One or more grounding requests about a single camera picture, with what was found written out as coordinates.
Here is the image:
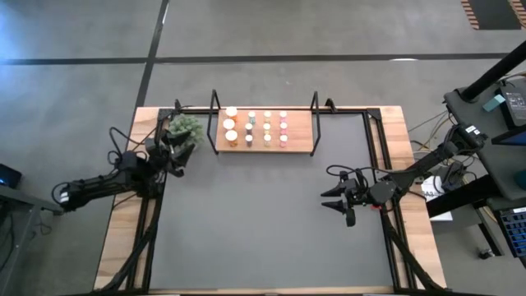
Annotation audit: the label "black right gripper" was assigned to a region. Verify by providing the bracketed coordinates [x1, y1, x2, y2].
[320, 178, 374, 215]

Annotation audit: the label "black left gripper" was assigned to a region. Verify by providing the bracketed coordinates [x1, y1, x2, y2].
[143, 129, 196, 178]

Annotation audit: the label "wooden shelf black metal legs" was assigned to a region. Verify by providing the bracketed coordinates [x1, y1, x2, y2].
[207, 89, 322, 157]

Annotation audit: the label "green succulent plant in pot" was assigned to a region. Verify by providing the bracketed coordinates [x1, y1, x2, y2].
[167, 113, 205, 149]

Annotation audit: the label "white printed paper sheet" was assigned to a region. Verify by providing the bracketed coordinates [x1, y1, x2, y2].
[421, 174, 454, 223]

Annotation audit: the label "dark grey side desk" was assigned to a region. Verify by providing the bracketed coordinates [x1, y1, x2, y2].
[442, 73, 526, 202]

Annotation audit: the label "black device blue light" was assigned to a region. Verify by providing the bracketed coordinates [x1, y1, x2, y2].
[0, 163, 24, 190]

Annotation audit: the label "small teal box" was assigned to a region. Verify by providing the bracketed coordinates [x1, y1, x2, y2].
[481, 93, 506, 113]

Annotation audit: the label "black tablet blue screen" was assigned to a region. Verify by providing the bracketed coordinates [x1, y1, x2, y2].
[491, 125, 526, 147]

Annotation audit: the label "black round pole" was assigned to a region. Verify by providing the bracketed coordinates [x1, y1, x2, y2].
[459, 39, 526, 103]

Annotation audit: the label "black power adapter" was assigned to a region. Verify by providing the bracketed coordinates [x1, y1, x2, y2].
[499, 80, 526, 128]

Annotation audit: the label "dark mat striped border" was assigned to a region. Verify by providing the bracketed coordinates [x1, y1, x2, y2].
[459, 0, 526, 30]

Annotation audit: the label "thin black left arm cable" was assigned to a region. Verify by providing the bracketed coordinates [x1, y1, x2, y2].
[127, 105, 180, 147]

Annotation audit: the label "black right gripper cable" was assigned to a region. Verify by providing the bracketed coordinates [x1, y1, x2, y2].
[326, 164, 371, 184]

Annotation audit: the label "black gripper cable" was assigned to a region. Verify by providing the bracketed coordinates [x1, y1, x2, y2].
[106, 125, 149, 165]
[326, 164, 371, 184]

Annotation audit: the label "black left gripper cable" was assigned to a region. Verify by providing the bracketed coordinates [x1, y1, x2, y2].
[106, 125, 149, 165]

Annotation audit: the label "black aluminium table frame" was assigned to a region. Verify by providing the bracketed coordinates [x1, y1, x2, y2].
[92, 104, 447, 296]

